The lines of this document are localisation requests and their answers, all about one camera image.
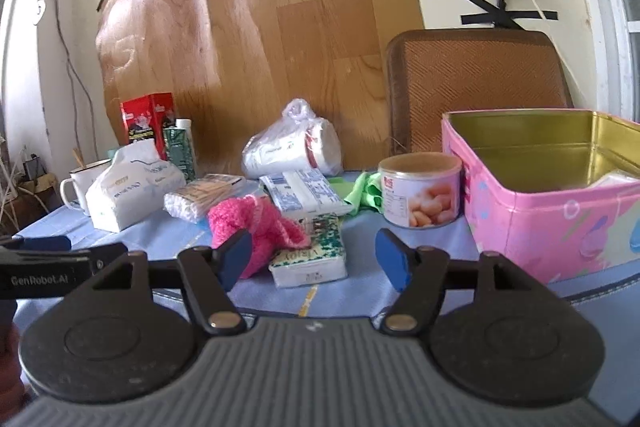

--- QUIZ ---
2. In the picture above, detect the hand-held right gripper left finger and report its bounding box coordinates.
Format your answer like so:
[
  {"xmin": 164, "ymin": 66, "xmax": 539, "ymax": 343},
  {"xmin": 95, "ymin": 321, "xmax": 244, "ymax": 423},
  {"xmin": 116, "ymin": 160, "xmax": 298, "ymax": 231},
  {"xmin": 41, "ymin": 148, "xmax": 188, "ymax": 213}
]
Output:
[{"xmin": 62, "ymin": 228, "xmax": 254, "ymax": 338}]

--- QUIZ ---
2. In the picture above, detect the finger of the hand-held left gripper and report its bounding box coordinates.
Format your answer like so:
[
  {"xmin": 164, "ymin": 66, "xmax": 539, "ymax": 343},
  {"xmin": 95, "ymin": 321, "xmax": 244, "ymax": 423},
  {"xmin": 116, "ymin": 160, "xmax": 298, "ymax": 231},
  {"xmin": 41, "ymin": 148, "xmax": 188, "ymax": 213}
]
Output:
[{"xmin": 0, "ymin": 235, "xmax": 72, "ymax": 254}]

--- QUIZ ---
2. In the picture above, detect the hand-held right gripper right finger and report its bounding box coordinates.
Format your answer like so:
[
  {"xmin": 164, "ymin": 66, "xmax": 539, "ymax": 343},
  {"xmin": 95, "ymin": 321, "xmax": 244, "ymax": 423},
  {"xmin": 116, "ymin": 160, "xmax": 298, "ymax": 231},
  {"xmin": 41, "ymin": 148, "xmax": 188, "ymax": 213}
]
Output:
[{"xmin": 375, "ymin": 228, "xmax": 567, "ymax": 338}]

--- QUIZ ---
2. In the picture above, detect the pink knitted cloth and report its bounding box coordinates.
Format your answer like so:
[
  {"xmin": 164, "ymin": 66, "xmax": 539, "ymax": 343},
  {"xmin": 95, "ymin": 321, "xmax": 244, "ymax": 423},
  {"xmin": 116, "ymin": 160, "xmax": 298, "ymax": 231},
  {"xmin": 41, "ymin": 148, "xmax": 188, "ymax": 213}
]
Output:
[{"xmin": 207, "ymin": 195, "xmax": 307, "ymax": 279}]

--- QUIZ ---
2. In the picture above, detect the cotton swab bag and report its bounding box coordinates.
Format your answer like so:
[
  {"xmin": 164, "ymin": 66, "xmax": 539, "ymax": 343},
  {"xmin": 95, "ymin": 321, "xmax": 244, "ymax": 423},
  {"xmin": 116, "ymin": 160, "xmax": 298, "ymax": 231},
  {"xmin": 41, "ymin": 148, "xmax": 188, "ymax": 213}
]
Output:
[{"xmin": 163, "ymin": 174, "xmax": 246, "ymax": 224}]

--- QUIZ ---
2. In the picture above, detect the green cloth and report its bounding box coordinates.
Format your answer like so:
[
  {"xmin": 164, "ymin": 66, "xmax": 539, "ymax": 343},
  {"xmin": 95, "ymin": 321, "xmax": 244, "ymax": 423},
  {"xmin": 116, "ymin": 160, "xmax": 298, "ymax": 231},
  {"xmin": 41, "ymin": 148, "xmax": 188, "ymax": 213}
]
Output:
[{"xmin": 344, "ymin": 171, "xmax": 385, "ymax": 213}]

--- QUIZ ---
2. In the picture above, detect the green print tissue pack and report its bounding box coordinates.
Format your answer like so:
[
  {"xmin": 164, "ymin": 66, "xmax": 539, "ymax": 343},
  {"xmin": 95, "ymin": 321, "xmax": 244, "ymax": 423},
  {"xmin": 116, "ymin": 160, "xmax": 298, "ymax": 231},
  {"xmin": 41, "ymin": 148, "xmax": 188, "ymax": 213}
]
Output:
[{"xmin": 268, "ymin": 214, "xmax": 348, "ymax": 289}]

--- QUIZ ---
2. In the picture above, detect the blue white tissue pack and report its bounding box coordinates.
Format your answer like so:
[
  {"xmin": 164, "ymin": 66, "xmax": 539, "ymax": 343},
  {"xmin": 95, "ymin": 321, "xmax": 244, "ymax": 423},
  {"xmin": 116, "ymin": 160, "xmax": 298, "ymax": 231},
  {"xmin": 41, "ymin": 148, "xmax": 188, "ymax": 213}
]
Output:
[{"xmin": 259, "ymin": 170, "xmax": 354, "ymax": 216}]

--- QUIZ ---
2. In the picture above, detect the pink tin box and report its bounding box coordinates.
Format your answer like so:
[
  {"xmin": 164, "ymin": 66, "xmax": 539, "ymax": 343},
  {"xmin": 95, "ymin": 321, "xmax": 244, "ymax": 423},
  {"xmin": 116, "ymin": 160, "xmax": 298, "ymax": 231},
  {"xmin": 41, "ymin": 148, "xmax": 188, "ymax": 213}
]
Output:
[{"xmin": 441, "ymin": 109, "xmax": 640, "ymax": 286}]

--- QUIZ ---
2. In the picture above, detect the pink label food can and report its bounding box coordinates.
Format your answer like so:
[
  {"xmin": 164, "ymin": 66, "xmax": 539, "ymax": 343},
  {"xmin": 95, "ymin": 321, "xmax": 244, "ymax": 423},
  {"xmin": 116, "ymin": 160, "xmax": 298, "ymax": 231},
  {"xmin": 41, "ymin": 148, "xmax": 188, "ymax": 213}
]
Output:
[{"xmin": 377, "ymin": 151, "xmax": 464, "ymax": 230}]

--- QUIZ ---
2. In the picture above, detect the white enamel mug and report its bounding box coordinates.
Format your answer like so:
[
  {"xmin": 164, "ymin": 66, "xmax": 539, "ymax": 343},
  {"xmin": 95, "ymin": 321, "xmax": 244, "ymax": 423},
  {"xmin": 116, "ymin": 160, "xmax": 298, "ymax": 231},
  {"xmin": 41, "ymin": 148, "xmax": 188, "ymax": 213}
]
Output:
[{"xmin": 59, "ymin": 158, "xmax": 114, "ymax": 217}]

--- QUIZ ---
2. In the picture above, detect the blue quilted table cover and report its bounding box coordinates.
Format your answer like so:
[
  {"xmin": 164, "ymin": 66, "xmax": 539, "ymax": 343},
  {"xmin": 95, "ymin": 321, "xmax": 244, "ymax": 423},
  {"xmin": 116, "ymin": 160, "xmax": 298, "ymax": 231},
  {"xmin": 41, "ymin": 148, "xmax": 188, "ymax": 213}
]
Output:
[{"xmin": 12, "ymin": 171, "xmax": 640, "ymax": 324}]

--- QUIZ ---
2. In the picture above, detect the large white tissue pack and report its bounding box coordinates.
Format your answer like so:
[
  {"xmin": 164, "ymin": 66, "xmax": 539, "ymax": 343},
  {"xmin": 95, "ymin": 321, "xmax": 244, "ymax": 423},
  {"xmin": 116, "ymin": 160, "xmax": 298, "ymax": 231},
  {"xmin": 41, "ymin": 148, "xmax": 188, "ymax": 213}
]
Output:
[{"xmin": 85, "ymin": 139, "xmax": 187, "ymax": 233}]

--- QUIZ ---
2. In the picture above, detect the green drink carton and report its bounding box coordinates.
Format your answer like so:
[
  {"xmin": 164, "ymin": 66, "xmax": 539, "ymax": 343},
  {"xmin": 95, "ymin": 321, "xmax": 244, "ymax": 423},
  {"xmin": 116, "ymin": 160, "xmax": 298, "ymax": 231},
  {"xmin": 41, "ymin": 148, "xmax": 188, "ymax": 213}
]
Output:
[{"xmin": 163, "ymin": 118, "xmax": 197, "ymax": 182}]

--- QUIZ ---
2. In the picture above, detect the white bottle in plastic bag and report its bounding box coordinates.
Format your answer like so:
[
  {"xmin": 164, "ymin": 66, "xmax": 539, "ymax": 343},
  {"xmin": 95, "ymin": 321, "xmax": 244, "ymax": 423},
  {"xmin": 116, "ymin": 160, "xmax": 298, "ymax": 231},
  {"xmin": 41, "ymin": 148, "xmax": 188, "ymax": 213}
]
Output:
[{"xmin": 241, "ymin": 98, "xmax": 344, "ymax": 180}]

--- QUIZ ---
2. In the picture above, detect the red tin box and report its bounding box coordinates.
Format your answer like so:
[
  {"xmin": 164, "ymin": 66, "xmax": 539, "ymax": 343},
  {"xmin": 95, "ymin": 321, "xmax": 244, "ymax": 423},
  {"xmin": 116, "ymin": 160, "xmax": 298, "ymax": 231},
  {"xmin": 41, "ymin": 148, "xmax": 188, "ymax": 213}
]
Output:
[{"xmin": 119, "ymin": 92, "xmax": 176, "ymax": 160}]

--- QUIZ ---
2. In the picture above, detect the brown woven tray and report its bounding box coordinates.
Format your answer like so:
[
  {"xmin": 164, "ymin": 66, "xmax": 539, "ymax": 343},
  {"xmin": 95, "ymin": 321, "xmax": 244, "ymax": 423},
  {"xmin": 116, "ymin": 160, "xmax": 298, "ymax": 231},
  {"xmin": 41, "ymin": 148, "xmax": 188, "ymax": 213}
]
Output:
[{"xmin": 384, "ymin": 29, "xmax": 574, "ymax": 156}]

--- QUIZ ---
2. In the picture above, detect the white packet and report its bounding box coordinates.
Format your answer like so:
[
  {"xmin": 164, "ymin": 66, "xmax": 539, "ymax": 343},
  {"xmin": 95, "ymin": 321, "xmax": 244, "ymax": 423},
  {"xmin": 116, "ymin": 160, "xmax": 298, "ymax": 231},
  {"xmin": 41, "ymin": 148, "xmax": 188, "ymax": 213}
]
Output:
[{"xmin": 594, "ymin": 171, "xmax": 640, "ymax": 194}]

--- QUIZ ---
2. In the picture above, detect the black tape cross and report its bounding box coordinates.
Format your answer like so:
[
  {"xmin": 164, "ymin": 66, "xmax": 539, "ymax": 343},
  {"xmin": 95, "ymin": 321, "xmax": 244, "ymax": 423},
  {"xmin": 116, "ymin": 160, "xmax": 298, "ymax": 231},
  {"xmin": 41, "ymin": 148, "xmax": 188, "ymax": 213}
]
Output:
[{"xmin": 459, "ymin": 0, "xmax": 559, "ymax": 30}]

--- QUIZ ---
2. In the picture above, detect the dark wall cable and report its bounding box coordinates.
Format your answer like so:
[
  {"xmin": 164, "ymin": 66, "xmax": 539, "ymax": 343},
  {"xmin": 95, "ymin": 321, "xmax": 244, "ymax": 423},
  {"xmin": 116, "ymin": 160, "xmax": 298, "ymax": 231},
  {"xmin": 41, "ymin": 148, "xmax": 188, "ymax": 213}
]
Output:
[{"xmin": 44, "ymin": 0, "xmax": 102, "ymax": 160}]

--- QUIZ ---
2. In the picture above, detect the wood pattern wall sheet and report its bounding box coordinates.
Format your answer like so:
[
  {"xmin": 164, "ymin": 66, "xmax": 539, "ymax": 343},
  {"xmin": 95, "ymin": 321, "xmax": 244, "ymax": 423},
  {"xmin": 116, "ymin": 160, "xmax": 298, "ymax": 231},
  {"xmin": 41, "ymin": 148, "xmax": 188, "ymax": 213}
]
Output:
[{"xmin": 94, "ymin": 0, "xmax": 426, "ymax": 173}]

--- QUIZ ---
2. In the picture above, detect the white window frame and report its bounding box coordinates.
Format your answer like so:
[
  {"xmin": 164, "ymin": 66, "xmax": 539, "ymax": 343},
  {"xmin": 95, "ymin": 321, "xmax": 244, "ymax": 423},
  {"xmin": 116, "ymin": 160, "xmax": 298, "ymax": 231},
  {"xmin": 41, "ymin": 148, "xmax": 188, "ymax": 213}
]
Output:
[{"xmin": 554, "ymin": 0, "xmax": 640, "ymax": 120}]

